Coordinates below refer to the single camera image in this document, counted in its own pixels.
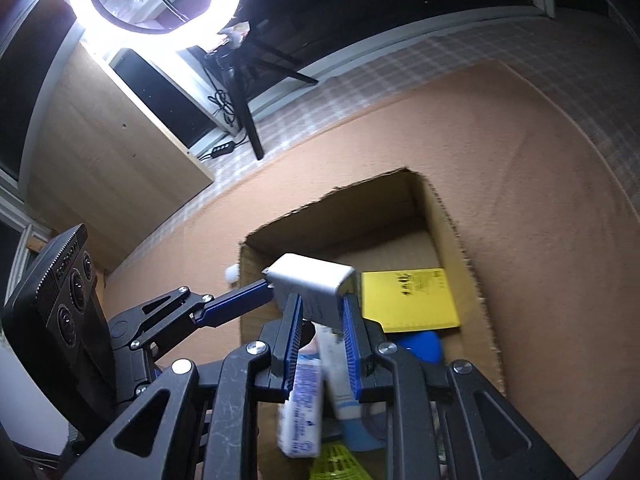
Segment black tripod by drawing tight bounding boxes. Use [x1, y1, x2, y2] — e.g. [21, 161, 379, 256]
[202, 20, 321, 161]

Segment white charger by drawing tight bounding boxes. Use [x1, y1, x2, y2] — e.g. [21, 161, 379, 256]
[263, 253, 357, 328]

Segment black cables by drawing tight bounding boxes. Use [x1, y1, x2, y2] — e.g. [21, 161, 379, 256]
[202, 50, 248, 146]

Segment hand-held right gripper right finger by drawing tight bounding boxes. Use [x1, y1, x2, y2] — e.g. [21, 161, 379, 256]
[341, 292, 576, 480]

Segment cardboard box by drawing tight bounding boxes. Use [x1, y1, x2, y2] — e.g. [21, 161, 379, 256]
[239, 166, 506, 480]

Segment black power strip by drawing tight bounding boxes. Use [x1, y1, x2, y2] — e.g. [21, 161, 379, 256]
[200, 140, 238, 160]

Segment patterned tissue pack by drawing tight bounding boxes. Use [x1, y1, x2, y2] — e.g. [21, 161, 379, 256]
[276, 340, 325, 459]

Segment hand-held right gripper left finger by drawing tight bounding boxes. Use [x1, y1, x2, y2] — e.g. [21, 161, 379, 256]
[60, 292, 306, 480]

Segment yellow shuttlecock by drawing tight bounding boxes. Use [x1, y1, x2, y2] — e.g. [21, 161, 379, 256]
[307, 441, 373, 480]

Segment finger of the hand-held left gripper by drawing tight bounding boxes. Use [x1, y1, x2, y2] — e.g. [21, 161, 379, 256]
[131, 279, 275, 353]

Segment light wooden board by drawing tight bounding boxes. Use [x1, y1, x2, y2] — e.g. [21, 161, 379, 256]
[27, 42, 216, 268]

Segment white ring light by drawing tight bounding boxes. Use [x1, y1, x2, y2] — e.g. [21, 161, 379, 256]
[68, 0, 246, 53]

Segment white bottle with blue cap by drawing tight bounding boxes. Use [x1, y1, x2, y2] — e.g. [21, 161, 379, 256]
[314, 324, 388, 452]

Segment yellow notebook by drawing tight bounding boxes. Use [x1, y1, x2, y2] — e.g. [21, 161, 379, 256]
[360, 268, 461, 333]

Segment blue round object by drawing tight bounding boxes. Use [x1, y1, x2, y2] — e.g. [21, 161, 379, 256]
[395, 331, 444, 365]

